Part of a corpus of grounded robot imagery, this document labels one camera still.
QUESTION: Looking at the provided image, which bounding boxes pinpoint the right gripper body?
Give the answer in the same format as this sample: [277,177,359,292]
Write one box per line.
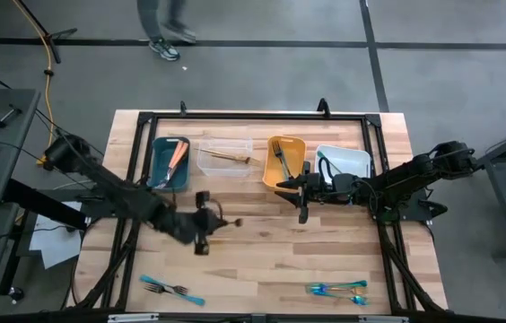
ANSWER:
[297,161,362,225]

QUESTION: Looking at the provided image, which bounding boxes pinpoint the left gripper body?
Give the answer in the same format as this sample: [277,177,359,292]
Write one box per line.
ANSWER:
[152,190,221,257]

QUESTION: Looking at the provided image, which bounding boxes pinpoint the yellow plastic bin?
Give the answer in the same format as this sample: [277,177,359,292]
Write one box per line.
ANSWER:
[261,134,308,188]

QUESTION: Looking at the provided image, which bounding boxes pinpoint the white plastic bin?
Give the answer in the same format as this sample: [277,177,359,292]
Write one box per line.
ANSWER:
[314,143,373,180]

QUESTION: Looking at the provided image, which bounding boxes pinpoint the clear plastic bin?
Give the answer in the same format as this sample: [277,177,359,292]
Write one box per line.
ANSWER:
[196,137,254,178]

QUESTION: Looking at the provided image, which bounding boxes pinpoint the teal plastic bin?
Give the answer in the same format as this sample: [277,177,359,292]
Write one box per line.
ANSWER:
[147,135,191,193]

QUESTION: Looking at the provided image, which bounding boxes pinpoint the white paper sheets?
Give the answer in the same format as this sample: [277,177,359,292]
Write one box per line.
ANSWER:
[28,200,84,270]

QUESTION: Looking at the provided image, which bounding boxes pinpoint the black desk support beam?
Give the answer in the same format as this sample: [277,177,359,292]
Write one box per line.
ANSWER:
[1,178,91,232]

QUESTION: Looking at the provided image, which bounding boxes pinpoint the person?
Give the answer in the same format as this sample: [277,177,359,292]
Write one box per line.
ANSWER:
[135,0,198,63]

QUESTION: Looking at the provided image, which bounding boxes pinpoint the black tripod stand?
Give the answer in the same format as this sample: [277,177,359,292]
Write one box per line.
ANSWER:
[10,0,79,65]

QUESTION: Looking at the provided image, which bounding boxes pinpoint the black aluminium table frame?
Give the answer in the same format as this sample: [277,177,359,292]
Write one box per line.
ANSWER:
[62,110,449,322]

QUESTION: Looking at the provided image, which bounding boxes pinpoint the silver metal bracket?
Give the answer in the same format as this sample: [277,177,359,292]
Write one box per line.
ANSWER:
[108,313,160,323]
[358,315,409,323]

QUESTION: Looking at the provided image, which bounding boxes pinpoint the yellow cable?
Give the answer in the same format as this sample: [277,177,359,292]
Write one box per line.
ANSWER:
[10,0,56,165]

